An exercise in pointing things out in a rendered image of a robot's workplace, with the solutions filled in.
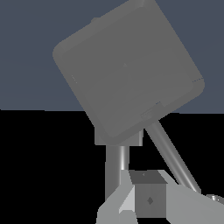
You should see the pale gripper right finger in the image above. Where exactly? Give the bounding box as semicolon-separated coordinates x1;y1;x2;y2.
157;169;224;224

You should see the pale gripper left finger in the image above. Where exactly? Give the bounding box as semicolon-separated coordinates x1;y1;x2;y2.
95;169;138;224

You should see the upright grey metal faucet pipe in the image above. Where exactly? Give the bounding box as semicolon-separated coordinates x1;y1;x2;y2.
104;143;130;203

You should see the slanted grey metal faucet rod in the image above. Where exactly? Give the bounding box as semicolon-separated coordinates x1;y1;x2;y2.
145;120;203;194

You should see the large grey square faucet body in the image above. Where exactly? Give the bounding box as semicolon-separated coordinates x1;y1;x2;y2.
52;0;206;147

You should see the small shiny metal knob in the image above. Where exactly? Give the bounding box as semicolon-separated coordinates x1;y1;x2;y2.
207;193;224;205

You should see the dark grey square block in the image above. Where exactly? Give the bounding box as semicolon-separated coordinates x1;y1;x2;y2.
129;170;169;219

